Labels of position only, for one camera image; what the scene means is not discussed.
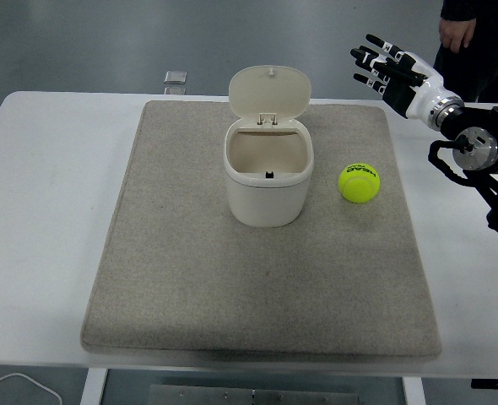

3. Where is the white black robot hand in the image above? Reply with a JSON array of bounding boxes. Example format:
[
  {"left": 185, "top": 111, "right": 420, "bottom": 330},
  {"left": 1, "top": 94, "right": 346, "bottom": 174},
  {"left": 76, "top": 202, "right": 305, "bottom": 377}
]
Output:
[{"left": 349, "top": 33, "right": 449, "bottom": 121}]

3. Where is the yellow tennis ball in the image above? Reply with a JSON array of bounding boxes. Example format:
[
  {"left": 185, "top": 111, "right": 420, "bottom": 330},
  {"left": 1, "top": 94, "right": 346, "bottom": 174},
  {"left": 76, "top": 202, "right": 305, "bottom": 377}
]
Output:
[{"left": 338, "top": 162, "right": 381, "bottom": 204}]

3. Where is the cream lidded plastic box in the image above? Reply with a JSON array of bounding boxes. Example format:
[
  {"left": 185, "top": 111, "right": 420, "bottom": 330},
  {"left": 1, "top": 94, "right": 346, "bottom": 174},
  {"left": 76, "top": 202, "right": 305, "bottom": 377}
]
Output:
[{"left": 222, "top": 64, "right": 316, "bottom": 228}]

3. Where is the person's hand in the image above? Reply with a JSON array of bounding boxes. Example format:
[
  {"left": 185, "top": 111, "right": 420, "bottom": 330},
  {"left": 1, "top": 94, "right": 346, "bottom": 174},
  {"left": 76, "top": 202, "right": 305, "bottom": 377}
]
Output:
[{"left": 438, "top": 17, "right": 477, "bottom": 54}]

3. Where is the person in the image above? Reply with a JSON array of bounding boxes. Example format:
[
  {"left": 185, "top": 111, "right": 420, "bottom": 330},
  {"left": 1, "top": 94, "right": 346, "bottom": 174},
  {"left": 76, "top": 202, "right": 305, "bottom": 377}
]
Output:
[{"left": 432, "top": 0, "right": 498, "bottom": 105}]

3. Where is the beige fabric mat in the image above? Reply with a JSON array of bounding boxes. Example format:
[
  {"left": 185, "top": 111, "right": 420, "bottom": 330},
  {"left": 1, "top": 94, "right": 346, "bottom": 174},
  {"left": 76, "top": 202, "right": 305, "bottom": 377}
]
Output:
[{"left": 79, "top": 100, "right": 443, "bottom": 359}]

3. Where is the white table leg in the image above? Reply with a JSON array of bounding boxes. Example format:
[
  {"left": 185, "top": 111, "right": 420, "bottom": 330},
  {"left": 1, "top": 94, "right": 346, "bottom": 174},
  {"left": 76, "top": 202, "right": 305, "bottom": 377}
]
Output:
[
  {"left": 402, "top": 375, "right": 427, "bottom": 405},
  {"left": 79, "top": 368, "right": 109, "bottom": 405}
]

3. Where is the grey metal plate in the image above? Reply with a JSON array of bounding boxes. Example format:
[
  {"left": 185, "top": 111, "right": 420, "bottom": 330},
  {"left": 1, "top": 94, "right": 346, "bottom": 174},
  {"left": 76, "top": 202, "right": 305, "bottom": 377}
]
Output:
[{"left": 149, "top": 384, "right": 362, "bottom": 405}]

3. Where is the white cable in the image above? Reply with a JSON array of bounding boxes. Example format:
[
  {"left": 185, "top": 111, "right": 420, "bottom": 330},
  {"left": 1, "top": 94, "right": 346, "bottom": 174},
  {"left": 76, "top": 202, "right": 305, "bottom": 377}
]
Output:
[{"left": 0, "top": 372, "right": 63, "bottom": 405}]

